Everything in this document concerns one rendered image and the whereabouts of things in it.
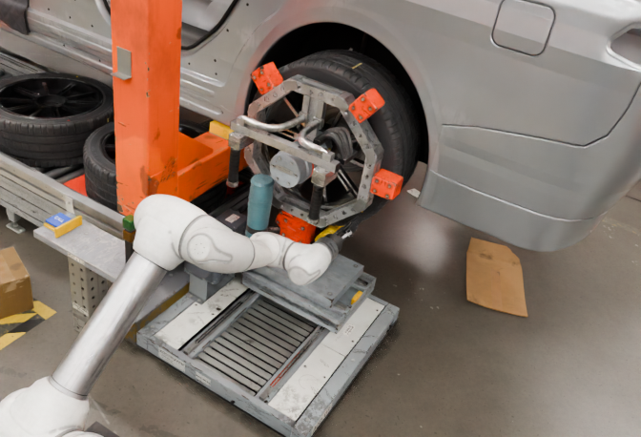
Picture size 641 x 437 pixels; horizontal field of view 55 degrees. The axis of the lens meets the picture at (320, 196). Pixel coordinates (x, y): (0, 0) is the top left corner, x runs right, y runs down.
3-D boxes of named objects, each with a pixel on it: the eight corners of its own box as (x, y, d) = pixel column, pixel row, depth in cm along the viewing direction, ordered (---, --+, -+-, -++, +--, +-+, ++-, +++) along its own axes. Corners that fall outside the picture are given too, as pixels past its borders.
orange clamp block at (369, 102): (369, 117, 213) (386, 102, 207) (359, 124, 207) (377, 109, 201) (357, 101, 213) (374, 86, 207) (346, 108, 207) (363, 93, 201)
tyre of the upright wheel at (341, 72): (456, 156, 229) (353, 12, 226) (433, 180, 211) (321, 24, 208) (340, 227, 271) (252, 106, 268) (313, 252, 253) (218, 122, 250)
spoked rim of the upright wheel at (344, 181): (428, 150, 233) (351, 42, 231) (404, 172, 215) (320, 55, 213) (341, 205, 265) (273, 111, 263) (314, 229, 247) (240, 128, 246)
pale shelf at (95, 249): (151, 262, 227) (151, 256, 226) (116, 285, 214) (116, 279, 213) (70, 218, 243) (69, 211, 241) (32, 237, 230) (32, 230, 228)
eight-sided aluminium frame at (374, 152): (364, 238, 233) (394, 108, 205) (357, 245, 228) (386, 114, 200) (249, 185, 253) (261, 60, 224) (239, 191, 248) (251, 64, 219)
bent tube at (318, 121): (357, 142, 211) (362, 114, 205) (329, 162, 196) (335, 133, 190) (313, 126, 217) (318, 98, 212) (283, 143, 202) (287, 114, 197)
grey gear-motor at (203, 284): (268, 268, 288) (277, 207, 269) (212, 317, 255) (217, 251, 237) (237, 253, 294) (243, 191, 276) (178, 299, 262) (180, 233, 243)
